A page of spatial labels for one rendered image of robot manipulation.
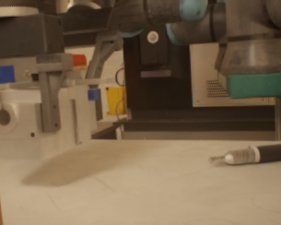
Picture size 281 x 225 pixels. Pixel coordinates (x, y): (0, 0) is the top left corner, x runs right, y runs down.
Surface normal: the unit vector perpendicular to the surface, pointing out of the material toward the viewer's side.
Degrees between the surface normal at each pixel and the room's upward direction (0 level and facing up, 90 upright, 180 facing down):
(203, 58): 90
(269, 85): 90
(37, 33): 90
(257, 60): 70
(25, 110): 90
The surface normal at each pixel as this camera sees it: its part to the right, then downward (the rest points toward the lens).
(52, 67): -0.32, 0.15
